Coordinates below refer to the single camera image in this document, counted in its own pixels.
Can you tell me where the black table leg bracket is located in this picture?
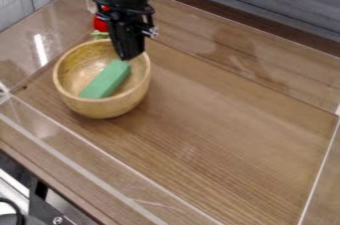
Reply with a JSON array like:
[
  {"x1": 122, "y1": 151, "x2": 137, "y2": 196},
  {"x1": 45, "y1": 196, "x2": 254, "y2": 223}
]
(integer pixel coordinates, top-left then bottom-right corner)
[{"x1": 27, "y1": 180, "x2": 77, "y2": 225}]

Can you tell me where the black cable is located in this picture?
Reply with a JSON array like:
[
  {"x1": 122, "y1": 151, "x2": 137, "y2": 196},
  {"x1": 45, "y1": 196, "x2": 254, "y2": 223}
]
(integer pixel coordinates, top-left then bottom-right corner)
[{"x1": 0, "y1": 197, "x2": 26, "y2": 225}]

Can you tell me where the light wooden bowl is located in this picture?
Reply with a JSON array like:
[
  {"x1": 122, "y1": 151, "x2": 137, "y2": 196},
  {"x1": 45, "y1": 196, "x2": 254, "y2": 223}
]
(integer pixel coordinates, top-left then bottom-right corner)
[{"x1": 53, "y1": 39, "x2": 151, "y2": 118}]

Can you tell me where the green rectangular block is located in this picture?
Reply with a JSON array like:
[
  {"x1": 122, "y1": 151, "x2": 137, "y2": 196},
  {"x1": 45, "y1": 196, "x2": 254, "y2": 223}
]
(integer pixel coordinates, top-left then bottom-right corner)
[{"x1": 78, "y1": 60, "x2": 130, "y2": 99}]

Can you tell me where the red plush strawberry toy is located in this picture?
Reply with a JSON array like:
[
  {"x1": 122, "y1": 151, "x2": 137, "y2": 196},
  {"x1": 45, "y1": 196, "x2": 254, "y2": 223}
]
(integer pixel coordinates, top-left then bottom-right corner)
[{"x1": 91, "y1": 14, "x2": 109, "y2": 39}]

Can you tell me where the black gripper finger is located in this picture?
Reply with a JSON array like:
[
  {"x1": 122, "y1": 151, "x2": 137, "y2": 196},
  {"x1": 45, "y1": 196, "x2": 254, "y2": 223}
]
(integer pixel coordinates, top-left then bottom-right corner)
[
  {"x1": 109, "y1": 21, "x2": 129, "y2": 61},
  {"x1": 126, "y1": 24, "x2": 145, "y2": 60}
]

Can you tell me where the clear acrylic enclosure wall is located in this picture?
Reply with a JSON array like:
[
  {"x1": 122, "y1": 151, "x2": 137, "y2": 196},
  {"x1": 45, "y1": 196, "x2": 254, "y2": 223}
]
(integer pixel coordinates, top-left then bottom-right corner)
[{"x1": 0, "y1": 0, "x2": 340, "y2": 225}]

